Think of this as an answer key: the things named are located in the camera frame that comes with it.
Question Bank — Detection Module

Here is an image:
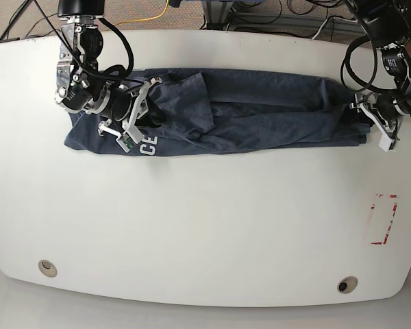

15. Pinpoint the right table cable grommet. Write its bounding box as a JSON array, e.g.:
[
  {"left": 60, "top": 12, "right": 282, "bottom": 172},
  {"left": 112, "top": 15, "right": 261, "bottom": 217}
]
[{"left": 337, "top": 276, "right": 358, "bottom": 294}]

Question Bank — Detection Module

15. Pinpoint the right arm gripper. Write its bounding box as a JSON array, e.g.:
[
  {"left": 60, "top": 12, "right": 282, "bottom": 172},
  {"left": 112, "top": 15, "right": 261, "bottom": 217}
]
[{"left": 97, "top": 77, "right": 166, "bottom": 137}]

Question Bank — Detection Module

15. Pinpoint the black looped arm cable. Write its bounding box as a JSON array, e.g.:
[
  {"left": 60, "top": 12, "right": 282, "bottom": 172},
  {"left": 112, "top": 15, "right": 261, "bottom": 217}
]
[{"left": 340, "top": 32, "right": 398, "bottom": 95}]

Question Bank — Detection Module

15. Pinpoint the aluminium frame rail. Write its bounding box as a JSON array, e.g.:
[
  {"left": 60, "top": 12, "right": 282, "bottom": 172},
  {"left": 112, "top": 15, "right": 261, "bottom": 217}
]
[{"left": 201, "top": 1, "right": 364, "bottom": 36}]

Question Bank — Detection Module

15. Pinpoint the dark blue t-shirt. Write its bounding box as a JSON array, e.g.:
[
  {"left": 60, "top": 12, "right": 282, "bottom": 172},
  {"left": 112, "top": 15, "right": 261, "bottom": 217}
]
[{"left": 64, "top": 67, "right": 373, "bottom": 158}]

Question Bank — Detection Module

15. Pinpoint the left table cable grommet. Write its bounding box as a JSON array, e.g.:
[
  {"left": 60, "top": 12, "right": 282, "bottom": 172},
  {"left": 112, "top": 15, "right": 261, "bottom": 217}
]
[{"left": 38, "top": 260, "right": 58, "bottom": 278}]

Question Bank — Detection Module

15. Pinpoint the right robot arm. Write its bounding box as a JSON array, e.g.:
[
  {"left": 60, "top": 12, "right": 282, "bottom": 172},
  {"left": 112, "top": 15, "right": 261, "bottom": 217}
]
[{"left": 55, "top": 1, "right": 166, "bottom": 128}]

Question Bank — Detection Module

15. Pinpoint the yellow cable on floor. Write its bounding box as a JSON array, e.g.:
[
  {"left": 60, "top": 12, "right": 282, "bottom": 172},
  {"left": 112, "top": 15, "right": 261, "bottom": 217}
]
[{"left": 118, "top": 0, "right": 168, "bottom": 25}]

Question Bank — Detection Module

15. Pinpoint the black cable left floor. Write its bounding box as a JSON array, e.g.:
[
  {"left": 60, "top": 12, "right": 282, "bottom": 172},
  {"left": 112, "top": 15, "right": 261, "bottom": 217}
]
[{"left": 0, "top": 0, "right": 61, "bottom": 41}]

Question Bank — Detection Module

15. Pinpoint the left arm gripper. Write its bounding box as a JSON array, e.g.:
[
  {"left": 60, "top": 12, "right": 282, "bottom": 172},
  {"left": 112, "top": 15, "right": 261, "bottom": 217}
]
[{"left": 342, "top": 92, "right": 411, "bottom": 141}]

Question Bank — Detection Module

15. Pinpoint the white cable on floor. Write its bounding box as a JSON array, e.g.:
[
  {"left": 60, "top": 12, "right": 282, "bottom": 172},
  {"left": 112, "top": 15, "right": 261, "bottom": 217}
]
[{"left": 310, "top": 17, "right": 330, "bottom": 40}]

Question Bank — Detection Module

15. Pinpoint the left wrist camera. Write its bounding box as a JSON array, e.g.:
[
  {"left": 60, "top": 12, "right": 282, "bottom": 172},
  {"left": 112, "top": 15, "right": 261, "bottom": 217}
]
[{"left": 379, "top": 135, "right": 395, "bottom": 152}]

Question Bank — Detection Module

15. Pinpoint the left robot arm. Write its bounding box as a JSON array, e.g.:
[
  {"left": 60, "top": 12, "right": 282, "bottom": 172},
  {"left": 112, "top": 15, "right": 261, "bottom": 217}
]
[{"left": 340, "top": 1, "right": 411, "bottom": 151}]

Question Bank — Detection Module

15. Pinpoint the red tape rectangle marking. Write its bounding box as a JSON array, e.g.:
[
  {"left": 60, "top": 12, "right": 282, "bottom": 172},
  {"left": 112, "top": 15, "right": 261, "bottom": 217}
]
[{"left": 366, "top": 194, "right": 399, "bottom": 245}]

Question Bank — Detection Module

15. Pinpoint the table cable grommet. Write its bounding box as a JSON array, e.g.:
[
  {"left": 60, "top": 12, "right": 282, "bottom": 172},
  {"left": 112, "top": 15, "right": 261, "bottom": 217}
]
[
  {"left": 337, "top": 276, "right": 358, "bottom": 294},
  {"left": 38, "top": 260, "right": 58, "bottom": 278}
]

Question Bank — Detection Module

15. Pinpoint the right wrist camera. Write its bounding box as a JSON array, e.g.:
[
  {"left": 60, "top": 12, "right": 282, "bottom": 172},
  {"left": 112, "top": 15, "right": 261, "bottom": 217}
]
[{"left": 116, "top": 127, "right": 145, "bottom": 153}]

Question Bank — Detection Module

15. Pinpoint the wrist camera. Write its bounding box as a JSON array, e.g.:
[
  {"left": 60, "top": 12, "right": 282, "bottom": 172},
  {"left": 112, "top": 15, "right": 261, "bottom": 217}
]
[
  {"left": 379, "top": 135, "right": 395, "bottom": 152},
  {"left": 116, "top": 127, "right": 145, "bottom": 153}
]

